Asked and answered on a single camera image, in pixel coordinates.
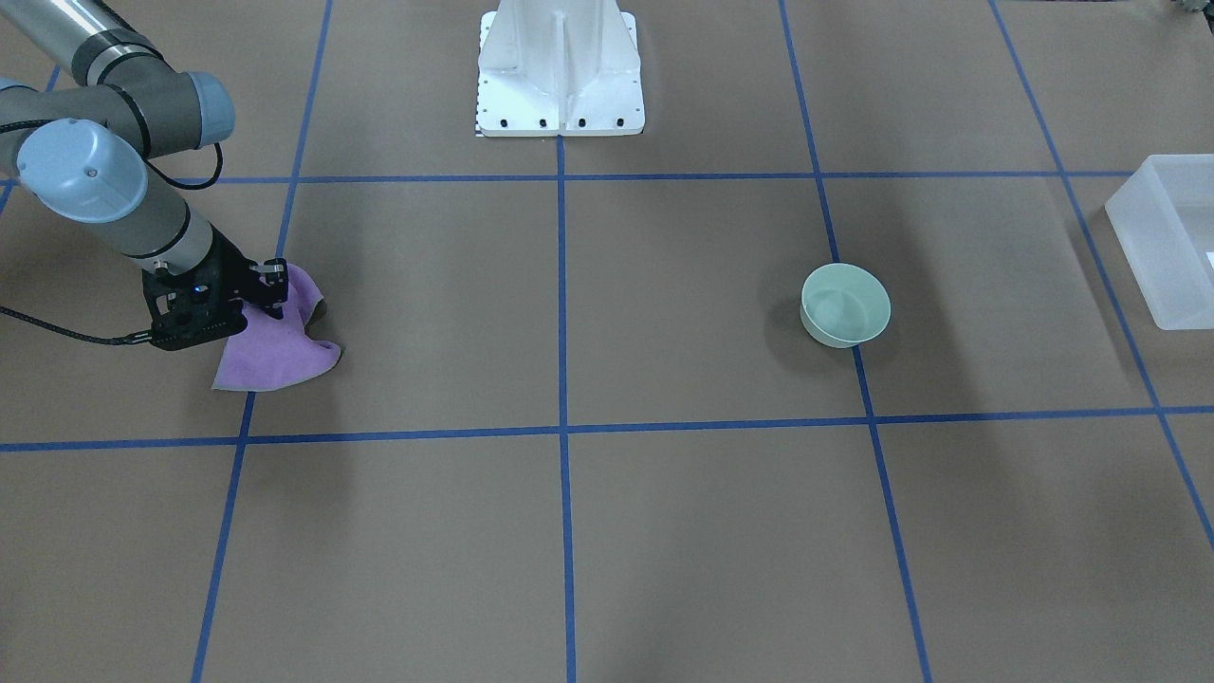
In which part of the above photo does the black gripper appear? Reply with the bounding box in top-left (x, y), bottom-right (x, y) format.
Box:
top-left (142, 228), bottom-right (289, 351)

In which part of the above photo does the purple microfiber cloth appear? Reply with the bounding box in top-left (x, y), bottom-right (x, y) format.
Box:
top-left (212, 264), bottom-right (342, 392)

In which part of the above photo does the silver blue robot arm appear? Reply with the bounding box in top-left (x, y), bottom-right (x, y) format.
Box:
top-left (1, 1), bottom-right (289, 351)

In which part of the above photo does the translucent plastic storage box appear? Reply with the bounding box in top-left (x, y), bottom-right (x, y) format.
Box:
top-left (1105, 153), bottom-right (1213, 330)

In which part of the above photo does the mint green bowl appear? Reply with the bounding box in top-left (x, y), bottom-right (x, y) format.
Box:
top-left (799, 263), bottom-right (892, 349)

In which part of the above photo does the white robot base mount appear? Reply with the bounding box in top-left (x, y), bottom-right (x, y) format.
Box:
top-left (473, 1), bottom-right (646, 138)

